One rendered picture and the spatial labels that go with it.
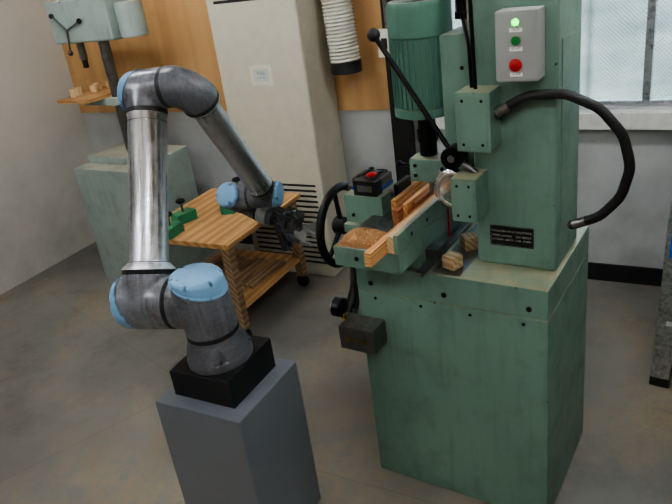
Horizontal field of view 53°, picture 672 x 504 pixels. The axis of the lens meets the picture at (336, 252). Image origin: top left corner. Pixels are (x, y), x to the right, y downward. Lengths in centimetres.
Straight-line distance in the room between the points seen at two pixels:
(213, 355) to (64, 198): 304
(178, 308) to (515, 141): 98
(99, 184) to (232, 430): 236
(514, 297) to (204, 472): 102
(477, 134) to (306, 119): 181
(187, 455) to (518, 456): 98
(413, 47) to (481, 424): 111
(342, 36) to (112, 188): 152
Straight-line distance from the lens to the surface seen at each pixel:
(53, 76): 476
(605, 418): 267
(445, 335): 198
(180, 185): 406
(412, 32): 185
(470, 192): 176
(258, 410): 192
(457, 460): 226
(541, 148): 177
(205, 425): 196
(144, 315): 192
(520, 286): 182
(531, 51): 165
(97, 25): 384
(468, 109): 171
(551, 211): 182
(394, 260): 180
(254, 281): 337
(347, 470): 247
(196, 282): 181
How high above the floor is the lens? 167
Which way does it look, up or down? 25 degrees down
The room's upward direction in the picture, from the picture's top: 8 degrees counter-clockwise
